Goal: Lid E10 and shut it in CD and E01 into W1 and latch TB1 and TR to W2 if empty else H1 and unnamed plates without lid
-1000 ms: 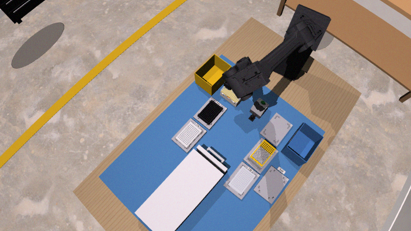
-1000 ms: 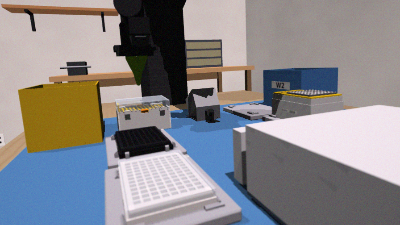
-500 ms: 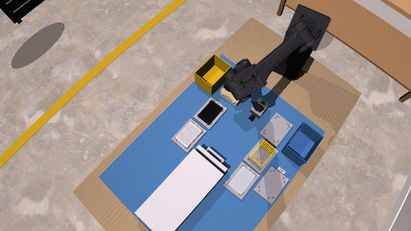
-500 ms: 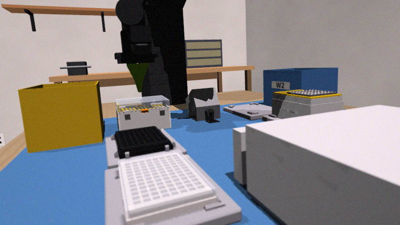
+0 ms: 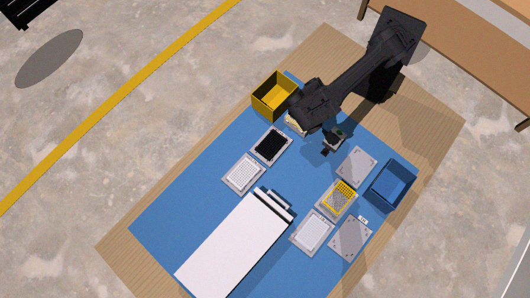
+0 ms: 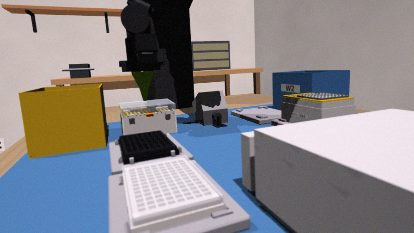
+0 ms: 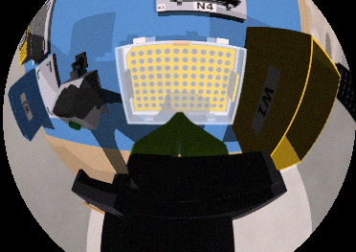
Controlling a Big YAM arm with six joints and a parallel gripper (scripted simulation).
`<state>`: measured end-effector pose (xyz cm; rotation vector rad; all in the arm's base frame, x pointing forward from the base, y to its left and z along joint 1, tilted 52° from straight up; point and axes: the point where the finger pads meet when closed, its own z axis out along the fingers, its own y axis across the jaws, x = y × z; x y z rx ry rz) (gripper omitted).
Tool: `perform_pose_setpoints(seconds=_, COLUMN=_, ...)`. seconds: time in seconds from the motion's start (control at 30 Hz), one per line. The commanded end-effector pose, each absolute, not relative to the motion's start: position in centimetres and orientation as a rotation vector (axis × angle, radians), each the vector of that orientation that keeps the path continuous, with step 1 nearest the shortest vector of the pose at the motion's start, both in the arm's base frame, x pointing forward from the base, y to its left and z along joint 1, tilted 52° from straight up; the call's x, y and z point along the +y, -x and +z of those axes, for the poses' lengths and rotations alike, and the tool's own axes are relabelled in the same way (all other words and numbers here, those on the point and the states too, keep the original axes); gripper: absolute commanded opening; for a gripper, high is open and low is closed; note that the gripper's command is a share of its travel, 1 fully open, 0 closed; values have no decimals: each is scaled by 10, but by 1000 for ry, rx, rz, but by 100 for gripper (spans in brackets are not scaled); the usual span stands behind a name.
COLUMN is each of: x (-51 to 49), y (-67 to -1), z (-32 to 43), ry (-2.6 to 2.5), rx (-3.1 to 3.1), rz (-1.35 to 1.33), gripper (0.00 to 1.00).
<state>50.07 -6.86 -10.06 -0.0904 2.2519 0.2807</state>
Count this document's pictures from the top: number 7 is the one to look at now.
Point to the blue bench mat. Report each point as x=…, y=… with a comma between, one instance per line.
x=97, y=27

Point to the blue bin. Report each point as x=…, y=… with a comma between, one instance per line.
x=27, y=105

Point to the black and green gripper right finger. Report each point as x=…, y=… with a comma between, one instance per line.
x=197, y=141

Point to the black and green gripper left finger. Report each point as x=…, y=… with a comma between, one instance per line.
x=161, y=140

